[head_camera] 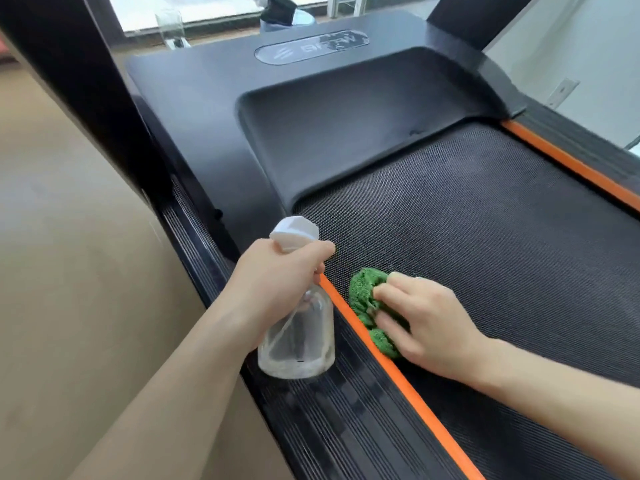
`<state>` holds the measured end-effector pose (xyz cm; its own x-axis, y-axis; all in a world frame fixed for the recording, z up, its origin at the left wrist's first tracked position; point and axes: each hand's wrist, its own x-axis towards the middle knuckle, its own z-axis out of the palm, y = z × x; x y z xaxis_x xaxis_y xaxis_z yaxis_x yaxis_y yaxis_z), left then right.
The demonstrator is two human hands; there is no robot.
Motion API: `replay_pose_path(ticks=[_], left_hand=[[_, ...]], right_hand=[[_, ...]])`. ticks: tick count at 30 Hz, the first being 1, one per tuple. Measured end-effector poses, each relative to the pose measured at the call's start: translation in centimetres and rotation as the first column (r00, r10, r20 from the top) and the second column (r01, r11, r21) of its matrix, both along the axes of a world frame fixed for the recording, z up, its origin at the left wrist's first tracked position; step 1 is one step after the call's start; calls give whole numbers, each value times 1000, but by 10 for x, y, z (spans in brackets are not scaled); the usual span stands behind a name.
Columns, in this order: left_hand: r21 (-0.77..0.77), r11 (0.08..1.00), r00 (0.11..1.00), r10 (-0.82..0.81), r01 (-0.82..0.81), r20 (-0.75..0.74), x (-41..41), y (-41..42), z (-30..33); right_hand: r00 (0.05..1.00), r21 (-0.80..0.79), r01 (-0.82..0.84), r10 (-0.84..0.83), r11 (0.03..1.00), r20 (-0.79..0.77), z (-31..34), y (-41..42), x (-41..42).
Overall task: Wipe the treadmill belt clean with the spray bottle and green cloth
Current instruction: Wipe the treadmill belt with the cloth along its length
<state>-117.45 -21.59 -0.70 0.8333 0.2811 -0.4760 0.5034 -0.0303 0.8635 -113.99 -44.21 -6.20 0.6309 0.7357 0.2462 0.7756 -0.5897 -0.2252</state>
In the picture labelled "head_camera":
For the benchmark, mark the person's left hand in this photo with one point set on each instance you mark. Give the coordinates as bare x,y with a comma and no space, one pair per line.
270,289

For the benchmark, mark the person's right hand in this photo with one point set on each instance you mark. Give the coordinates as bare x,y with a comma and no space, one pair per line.
440,329

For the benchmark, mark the clear spray bottle white trigger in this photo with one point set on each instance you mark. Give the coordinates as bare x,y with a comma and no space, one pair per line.
297,349

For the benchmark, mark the green cloth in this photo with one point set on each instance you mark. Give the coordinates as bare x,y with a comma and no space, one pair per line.
362,289

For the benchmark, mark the black orange-striped treadmill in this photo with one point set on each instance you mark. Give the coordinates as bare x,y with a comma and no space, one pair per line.
350,119

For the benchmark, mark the person's right forearm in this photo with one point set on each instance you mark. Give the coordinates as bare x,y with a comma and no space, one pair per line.
565,399

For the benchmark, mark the person's left forearm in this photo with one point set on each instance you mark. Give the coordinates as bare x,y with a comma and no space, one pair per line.
165,414

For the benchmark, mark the dark grey cloth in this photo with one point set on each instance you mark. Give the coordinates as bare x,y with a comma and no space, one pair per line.
280,8

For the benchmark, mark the black-framed low window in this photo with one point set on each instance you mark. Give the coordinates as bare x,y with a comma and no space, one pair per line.
635,147

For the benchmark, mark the floor socket with clear cover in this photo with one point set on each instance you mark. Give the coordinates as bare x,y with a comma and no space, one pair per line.
171,29

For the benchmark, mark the grey metal beam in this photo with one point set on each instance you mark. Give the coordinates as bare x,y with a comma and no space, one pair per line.
334,4

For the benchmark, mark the black window frame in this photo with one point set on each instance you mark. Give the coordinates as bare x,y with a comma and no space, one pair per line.
225,32

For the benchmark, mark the grey metal bracket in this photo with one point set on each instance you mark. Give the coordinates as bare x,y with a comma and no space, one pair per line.
562,92

